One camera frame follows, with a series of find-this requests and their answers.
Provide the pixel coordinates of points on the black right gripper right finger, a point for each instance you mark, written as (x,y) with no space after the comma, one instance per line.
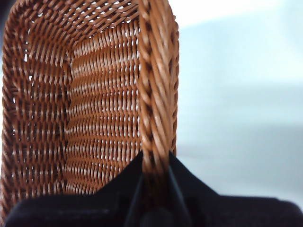
(236,212)

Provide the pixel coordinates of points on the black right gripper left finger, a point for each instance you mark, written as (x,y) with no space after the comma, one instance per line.
(71,212)

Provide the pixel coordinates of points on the brown woven wicker basket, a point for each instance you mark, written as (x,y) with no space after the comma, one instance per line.
(94,94)

